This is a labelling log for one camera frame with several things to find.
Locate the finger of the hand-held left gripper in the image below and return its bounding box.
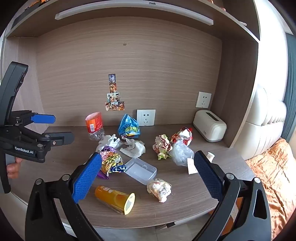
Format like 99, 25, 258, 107
10, 111, 56, 127
35, 131, 75, 149

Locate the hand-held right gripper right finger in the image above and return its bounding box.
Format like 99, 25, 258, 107
193, 150, 272, 241

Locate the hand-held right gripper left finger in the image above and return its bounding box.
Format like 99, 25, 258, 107
25, 152, 103, 241

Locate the clear plastic bag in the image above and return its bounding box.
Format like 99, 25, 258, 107
171, 140, 195, 166

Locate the green and red wrapper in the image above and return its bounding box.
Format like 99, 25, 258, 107
153, 134, 173, 160

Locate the person's left hand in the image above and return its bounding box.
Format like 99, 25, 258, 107
6, 162, 23, 179

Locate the white paper slip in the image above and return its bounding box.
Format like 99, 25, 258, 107
187, 158, 198, 175

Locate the purple and yellow snack wrapper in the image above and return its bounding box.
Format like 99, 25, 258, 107
97, 146, 127, 179

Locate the yellow chip can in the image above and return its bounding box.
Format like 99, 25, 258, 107
95, 185, 136, 215

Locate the plastic bottle with orange label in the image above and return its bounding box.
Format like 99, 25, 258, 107
85, 112, 105, 142

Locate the crumpled white tissue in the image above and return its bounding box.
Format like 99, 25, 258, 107
96, 134, 123, 152

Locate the crumpled red and white wrapper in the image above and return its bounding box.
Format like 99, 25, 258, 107
170, 127, 193, 146

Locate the crumpled white paper wrapper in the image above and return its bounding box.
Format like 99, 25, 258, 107
147, 178, 172, 203

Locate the white rounded desktop appliance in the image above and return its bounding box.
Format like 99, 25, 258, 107
193, 109, 227, 142

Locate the clear plastic box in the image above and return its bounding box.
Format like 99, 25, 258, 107
125, 158, 157, 185

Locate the white paper towel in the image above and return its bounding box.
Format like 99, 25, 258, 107
120, 137, 146, 158

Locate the cluster of cartoon stickers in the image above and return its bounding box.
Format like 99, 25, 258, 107
105, 73, 125, 111

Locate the bed with orange duvet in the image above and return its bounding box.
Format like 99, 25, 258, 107
246, 138, 296, 239

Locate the blue snack bag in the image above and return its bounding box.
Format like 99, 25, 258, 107
118, 113, 141, 138

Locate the white padded headboard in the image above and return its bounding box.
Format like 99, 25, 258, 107
245, 85, 288, 160

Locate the wooden desk hutch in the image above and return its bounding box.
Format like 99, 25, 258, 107
0, 0, 262, 230

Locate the grey-blue curtain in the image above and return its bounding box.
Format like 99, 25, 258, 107
283, 32, 296, 139

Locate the white light bar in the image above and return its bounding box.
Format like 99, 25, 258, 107
55, 5, 214, 26

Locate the white wall outlet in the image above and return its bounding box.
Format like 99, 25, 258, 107
196, 91, 212, 108
136, 109, 156, 126

